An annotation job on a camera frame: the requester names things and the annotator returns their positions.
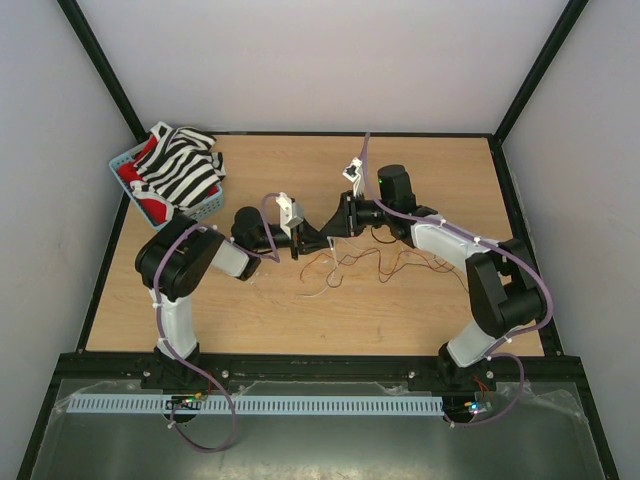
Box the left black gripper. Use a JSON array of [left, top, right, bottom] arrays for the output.
[[253, 219, 335, 260]]

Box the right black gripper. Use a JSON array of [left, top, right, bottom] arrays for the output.
[[319, 190, 393, 239]]

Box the white wire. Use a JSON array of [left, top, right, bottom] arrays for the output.
[[297, 239, 451, 299]]

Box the white zip tie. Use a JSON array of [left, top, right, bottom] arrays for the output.
[[326, 236, 339, 288]]

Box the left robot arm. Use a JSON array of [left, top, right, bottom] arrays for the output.
[[135, 207, 329, 388]]

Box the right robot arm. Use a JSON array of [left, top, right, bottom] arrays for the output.
[[322, 158, 551, 389]]

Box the blue plastic basket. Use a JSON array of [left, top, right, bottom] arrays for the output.
[[108, 144, 224, 230]]

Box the zebra striped cloth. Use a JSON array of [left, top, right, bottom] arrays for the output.
[[130, 122, 226, 211]]

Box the red cloth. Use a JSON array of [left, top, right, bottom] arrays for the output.
[[116, 137, 174, 226]]

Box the left green circuit board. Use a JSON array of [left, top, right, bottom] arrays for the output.
[[164, 395, 207, 411]]

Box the green circuit board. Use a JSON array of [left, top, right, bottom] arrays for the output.
[[164, 395, 207, 411], [464, 400, 493, 416]]

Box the right green circuit board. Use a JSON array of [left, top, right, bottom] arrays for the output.
[[464, 400, 493, 416]]

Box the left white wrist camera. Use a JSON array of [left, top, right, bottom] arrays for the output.
[[276, 192, 304, 238]]

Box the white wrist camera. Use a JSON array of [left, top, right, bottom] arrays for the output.
[[276, 192, 304, 238], [342, 157, 364, 198]]

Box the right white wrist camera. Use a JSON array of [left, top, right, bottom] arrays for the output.
[[342, 157, 364, 198]]

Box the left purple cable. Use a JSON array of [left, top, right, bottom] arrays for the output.
[[153, 191, 284, 453]]

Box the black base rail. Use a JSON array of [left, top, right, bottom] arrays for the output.
[[139, 355, 498, 392]]

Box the light blue slotted cable duct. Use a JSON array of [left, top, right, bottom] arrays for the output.
[[66, 394, 443, 417]]

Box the black aluminium frame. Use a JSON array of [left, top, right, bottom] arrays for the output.
[[9, 0, 621, 480]]

